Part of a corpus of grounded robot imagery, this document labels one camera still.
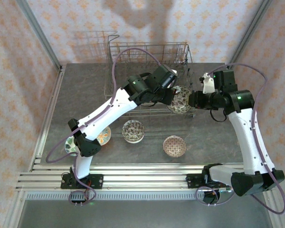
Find brown leaf pattern bowl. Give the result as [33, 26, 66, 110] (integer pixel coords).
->
[167, 85, 193, 114]
[122, 119, 146, 144]

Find grey wire dish rack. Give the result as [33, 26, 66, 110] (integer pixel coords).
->
[104, 35, 196, 119]

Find red-brown floral check bowl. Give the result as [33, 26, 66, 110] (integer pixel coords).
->
[162, 135, 187, 158]

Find yellow blue flower bowl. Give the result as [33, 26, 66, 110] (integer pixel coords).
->
[96, 125, 112, 146]

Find green leaf pattern bowl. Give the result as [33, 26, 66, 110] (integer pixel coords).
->
[65, 136, 78, 157]

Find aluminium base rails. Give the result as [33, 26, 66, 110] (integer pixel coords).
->
[15, 163, 277, 191]

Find black electronics box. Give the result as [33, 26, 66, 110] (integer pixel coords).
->
[203, 187, 232, 206]
[70, 192, 90, 206]

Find grey metal lower panel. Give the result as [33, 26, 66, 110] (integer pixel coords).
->
[16, 199, 276, 228]

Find thin black camera cable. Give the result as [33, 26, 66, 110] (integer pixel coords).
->
[209, 108, 228, 123]

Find aluminium frame post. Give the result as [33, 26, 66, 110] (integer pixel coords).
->
[227, 0, 274, 69]
[15, 0, 64, 72]

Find grey slotted cable duct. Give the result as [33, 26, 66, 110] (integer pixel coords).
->
[26, 191, 205, 200]

